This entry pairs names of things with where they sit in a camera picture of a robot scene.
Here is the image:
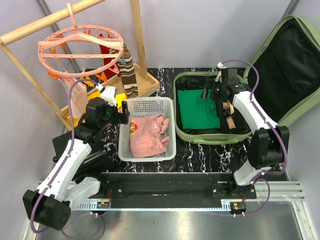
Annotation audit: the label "pink sweater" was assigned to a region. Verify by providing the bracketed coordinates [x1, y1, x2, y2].
[129, 114, 170, 158]

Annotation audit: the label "green shirt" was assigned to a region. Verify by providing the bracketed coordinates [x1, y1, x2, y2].
[177, 89, 221, 130]

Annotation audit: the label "green hard-shell suitcase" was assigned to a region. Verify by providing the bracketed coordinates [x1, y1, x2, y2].
[173, 15, 320, 145]

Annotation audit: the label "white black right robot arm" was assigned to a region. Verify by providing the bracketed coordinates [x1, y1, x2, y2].
[200, 63, 290, 199]

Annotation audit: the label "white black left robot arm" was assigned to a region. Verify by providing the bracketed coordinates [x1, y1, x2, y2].
[22, 97, 130, 230]

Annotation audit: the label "beige cosmetic bottle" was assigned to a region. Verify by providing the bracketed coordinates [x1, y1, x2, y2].
[222, 100, 235, 115]

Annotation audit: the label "white plastic mesh basket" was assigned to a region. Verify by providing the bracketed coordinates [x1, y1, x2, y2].
[118, 97, 176, 162]

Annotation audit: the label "yellow shorts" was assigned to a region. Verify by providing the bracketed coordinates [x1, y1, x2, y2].
[87, 91, 127, 109]

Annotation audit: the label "brown capped cosmetic bottle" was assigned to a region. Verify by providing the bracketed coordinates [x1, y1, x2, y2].
[225, 115, 237, 134]

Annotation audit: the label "pale pink garment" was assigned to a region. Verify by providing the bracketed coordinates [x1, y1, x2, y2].
[62, 76, 88, 119]

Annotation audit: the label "wooden clothes rack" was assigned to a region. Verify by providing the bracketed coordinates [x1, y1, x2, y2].
[0, 0, 160, 129]

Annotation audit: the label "red garment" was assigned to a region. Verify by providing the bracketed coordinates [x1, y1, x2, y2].
[95, 31, 122, 78]

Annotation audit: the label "brown striped sock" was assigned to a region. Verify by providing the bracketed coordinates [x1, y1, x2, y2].
[118, 44, 139, 98]

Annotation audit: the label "black box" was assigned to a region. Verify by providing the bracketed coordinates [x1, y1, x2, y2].
[52, 131, 116, 184]

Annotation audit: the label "teal clothespin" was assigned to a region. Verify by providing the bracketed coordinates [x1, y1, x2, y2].
[118, 55, 126, 65]

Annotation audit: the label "pink round clip hanger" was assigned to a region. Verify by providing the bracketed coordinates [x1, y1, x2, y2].
[38, 3, 124, 78]

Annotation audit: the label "orange clothespin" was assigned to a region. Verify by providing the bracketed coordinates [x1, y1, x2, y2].
[47, 72, 62, 81]

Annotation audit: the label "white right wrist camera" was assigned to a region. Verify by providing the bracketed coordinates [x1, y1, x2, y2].
[214, 62, 228, 83]

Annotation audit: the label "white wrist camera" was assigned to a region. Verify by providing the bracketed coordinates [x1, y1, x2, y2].
[95, 84, 117, 107]
[214, 62, 228, 83]

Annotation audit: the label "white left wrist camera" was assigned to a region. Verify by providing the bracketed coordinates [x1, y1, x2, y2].
[95, 84, 117, 107]

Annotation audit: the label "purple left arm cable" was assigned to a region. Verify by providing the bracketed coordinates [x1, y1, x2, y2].
[30, 79, 105, 240]

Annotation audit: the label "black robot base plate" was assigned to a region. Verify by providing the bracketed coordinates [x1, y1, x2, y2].
[90, 172, 257, 211]

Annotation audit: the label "aluminium frame rail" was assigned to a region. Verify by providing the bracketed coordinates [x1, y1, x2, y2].
[25, 173, 320, 240]

